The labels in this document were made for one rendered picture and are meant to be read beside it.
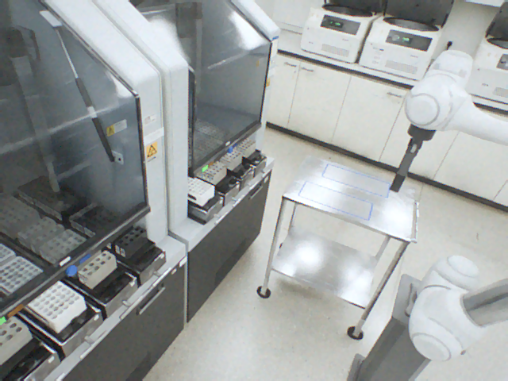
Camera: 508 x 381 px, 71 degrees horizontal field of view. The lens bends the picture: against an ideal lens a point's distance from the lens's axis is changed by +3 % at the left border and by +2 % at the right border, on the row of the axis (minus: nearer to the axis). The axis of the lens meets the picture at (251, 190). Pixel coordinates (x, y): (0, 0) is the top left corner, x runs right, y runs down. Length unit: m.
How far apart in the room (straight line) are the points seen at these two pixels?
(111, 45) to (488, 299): 1.29
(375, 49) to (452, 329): 2.62
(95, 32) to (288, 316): 1.75
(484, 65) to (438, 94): 2.48
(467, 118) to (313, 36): 2.71
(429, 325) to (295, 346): 1.02
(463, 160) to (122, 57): 3.10
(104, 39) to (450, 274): 1.33
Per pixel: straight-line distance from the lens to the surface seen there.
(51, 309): 1.23
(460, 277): 1.42
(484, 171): 3.71
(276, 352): 2.10
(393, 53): 3.43
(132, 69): 1.11
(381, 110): 3.55
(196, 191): 1.56
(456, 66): 1.11
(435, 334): 1.27
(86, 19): 1.21
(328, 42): 3.55
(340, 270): 2.17
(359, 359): 2.21
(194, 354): 2.06
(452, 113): 0.98
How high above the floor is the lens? 1.83
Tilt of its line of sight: 37 degrees down
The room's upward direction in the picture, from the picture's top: 9 degrees clockwise
